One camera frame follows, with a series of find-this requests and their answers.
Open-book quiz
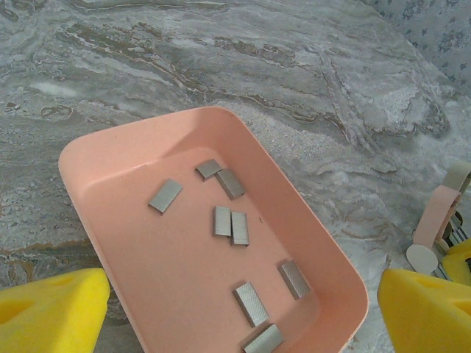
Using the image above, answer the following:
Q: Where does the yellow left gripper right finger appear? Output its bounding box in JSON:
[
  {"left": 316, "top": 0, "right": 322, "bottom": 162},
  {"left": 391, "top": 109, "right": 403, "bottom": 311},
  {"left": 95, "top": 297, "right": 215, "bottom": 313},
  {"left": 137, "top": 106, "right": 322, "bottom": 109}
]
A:
[{"left": 378, "top": 267, "right": 471, "bottom": 353}]

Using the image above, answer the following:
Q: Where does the silver staple strip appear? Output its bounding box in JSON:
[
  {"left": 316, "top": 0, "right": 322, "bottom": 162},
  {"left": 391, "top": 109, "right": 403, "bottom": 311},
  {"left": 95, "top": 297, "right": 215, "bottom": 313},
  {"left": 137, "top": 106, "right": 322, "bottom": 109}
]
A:
[
  {"left": 241, "top": 322, "right": 285, "bottom": 353},
  {"left": 147, "top": 178, "right": 184, "bottom": 214},
  {"left": 194, "top": 159, "right": 222, "bottom": 182},
  {"left": 232, "top": 282, "right": 272, "bottom": 328},
  {"left": 230, "top": 211, "right": 251, "bottom": 246},
  {"left": 212, "top": 205, "right": 233, "bottom": 238},
  {"left": 215, "top": 168, "right": 247, "bottom": 201},
  {"left": 277, "top": 259, "right": 312, "bottom": 300}
]

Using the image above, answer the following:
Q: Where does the pink white clip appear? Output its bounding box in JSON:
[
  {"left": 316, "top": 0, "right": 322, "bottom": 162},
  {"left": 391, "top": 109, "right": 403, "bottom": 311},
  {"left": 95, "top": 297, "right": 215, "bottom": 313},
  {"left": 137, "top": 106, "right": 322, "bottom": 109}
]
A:
[{"left": 404, "top": 160, "right": 471, "bottom": 282}]

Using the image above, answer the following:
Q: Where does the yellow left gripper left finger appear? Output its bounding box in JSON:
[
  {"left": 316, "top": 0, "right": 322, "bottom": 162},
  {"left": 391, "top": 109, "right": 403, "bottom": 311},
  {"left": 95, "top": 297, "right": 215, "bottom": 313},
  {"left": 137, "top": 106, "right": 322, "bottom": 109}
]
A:
[{"left": 0, "top": 267, "right": 111, "bottom": 353}]

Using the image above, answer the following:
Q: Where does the pink plastic tray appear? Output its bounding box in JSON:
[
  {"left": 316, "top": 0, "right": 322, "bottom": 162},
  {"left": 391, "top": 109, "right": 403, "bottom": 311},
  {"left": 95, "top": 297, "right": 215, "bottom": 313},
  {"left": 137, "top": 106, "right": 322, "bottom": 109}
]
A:
[{"left": 57, "top": 105, "right": 370, "bottom": 353}]

